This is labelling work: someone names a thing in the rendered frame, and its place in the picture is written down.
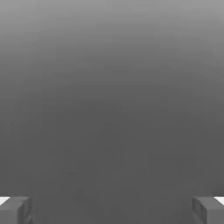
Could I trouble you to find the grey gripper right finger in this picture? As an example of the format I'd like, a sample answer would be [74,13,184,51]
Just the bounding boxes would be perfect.
[192,196,224,224]

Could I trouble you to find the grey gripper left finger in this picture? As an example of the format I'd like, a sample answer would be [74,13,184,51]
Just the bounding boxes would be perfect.
[0,196,33,224]

